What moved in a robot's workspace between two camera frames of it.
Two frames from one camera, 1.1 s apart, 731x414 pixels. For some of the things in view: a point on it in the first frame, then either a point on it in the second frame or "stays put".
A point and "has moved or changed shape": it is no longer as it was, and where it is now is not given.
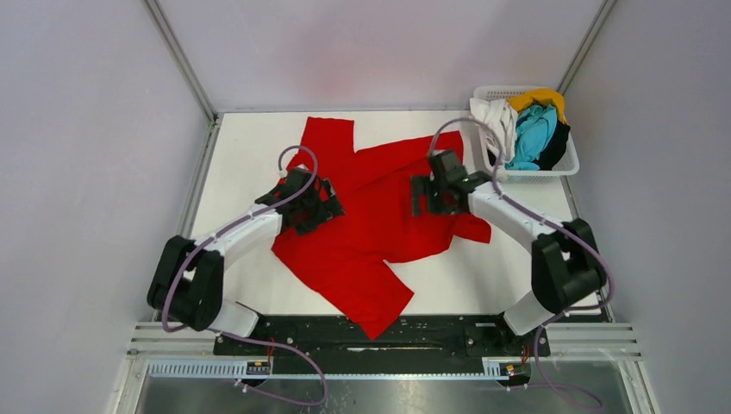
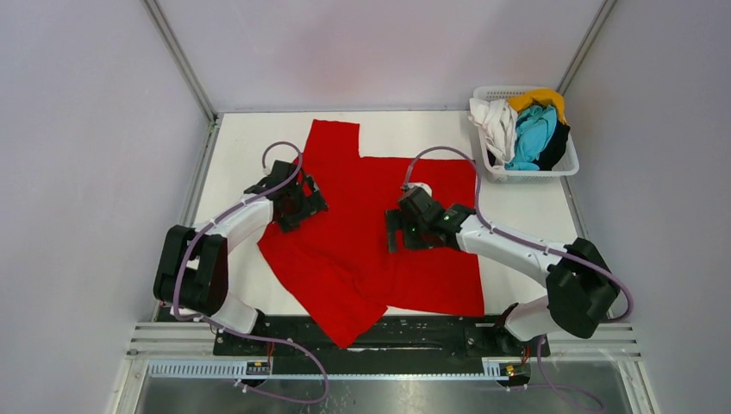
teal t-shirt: x=535 y=125 stays put
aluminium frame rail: x=569 y=341 stays put
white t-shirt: x=498 y=120 stays put
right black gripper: x=422 y=185 -> x=396 y=220
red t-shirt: x=342 y=258 has moved or changed shape
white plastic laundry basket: x=569 y=164 stays put
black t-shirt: x=555 y=149 stays put
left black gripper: x=328 y=209 -> x=312 y=204
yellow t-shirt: x=543 y=96 stays put
